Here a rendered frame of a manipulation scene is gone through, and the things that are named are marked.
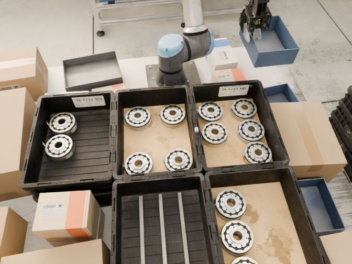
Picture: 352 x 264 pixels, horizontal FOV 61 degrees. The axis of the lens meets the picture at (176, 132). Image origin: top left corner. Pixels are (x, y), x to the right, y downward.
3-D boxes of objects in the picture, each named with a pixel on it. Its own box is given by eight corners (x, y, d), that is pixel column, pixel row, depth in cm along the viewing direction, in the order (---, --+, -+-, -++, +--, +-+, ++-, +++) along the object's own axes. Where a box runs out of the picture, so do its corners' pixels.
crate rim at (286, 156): (188, 88, 123) (188, 84, 121) (259, 83, 124) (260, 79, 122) (202, 175, 100) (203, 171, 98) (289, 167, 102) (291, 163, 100)
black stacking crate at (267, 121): (188, 103, 130) (188, 85, 121) (253, 98, 132) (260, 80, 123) (201, 186, 108) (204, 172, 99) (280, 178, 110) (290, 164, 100)
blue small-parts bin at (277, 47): (238, 33, 118) (242, 18, 112) (274, 30, 120) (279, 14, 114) (254, 67, 107) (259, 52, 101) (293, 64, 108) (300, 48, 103)
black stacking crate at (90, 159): (49, 114, 127) (39, 96, 118) (118, 109, 129) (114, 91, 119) (33, 201, 104) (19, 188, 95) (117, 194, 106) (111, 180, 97)
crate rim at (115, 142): (115, 94, 121) (114, 89, 119) (188, 88, 123) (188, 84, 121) (113, 183, 98) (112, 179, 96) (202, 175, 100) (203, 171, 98)
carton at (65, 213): (41, 238, 93) (31, 231, 87) (47, 201, 100) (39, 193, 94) (92, 234, 94) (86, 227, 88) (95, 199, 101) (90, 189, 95)
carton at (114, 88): (97, 118, 140) (94, 108, 134) (95, 99, 146) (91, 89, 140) (131, 111, 142) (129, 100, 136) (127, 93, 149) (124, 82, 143)
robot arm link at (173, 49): (153, 60, 141) (152, 35, 131) (178, 53, 145) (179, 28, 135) (164, 75, 135) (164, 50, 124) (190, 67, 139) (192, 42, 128)
